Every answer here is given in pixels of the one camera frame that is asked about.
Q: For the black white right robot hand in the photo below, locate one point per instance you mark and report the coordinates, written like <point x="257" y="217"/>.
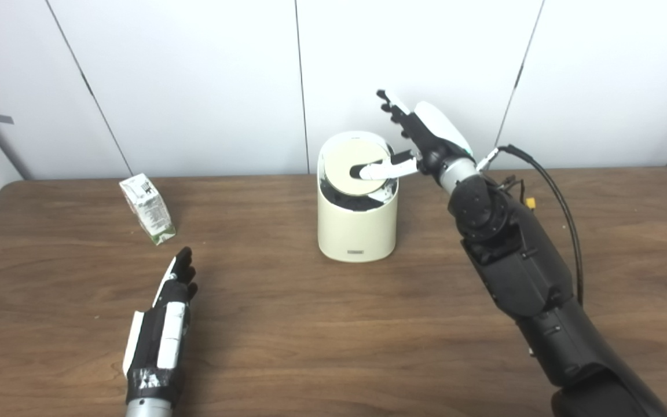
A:
<point x="433" y="130"/>

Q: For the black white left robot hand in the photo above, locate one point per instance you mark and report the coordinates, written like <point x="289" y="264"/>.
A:
<point x="168" y="333"/>

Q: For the round cream bin lid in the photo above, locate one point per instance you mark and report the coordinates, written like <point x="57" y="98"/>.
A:
<point x="339" y="165"/>

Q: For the white green milk carton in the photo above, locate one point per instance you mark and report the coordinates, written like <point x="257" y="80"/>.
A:
<point x="151" y="211"/>

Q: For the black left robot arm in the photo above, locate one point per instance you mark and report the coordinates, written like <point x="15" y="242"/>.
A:
<point x="148" y="409"/>

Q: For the cream-colored bin body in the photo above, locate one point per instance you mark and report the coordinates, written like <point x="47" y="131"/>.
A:
<point x="356" y="231"/>

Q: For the small grey wall plate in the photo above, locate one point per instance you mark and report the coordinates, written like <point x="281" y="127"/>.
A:
<point x="4" y="119"/>

